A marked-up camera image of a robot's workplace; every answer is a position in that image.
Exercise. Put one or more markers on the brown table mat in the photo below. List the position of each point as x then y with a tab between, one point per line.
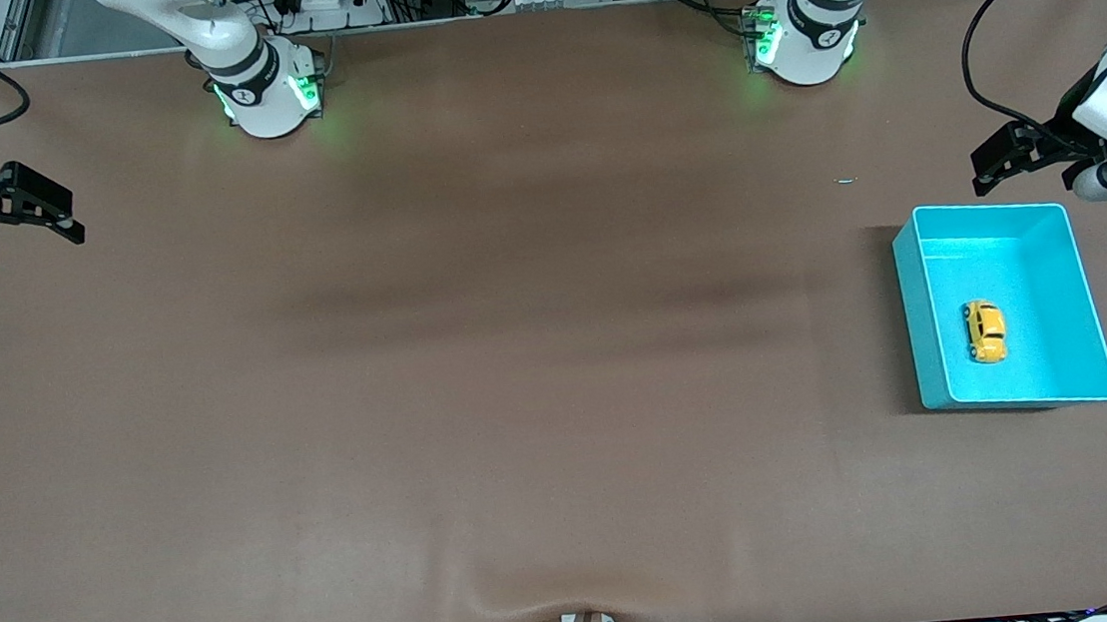
564	430

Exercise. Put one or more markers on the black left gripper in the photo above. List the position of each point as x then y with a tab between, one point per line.
1062	135

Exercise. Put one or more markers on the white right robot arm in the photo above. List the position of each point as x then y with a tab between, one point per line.
254	77

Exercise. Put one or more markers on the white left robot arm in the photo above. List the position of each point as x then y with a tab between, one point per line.
819	27

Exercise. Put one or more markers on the yellow beetle toy car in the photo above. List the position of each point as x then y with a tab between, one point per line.
985	331

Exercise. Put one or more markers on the white power strip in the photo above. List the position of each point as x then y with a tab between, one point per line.
326	5

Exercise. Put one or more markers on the cyan plastic bin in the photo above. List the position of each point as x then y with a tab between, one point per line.
1044	308

